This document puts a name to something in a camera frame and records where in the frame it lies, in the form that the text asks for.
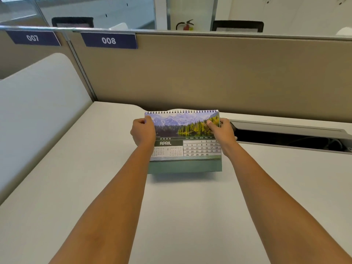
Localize person's right forearm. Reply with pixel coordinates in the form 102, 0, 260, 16
222, 142, 352, 264

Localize beige desk partition panel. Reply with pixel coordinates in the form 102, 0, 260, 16
65, 28, 352, 123

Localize red fire extinguisher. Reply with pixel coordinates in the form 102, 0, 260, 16
176, 20, 194, 31

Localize white curved side divider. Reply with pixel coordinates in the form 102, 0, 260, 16
0, 53, 93, 205

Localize black cables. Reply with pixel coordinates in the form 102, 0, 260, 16
300, 137, 352, 152

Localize spiral-bound desk calendar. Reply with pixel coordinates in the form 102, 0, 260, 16
145, 109, 223, 174

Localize person's right hand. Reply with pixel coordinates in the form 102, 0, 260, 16
206, 118, 238, 159

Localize black office chair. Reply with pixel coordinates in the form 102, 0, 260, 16
51, 17, 94, 28
211, 20, 264, 33

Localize person's left forearm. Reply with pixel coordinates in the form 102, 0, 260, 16
48, 144, 156, 264

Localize beige side partition panel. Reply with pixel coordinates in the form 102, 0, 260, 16
0, 26, 97, 101

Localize blue desk number label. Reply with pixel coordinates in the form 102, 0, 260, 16
80, 32, 138, 49
5, 30, 62, 47

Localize person's left hand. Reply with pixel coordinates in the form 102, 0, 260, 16
130, 116, 157, 152

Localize grey desk cable tray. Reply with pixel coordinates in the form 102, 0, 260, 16
229, 119, 352, 155

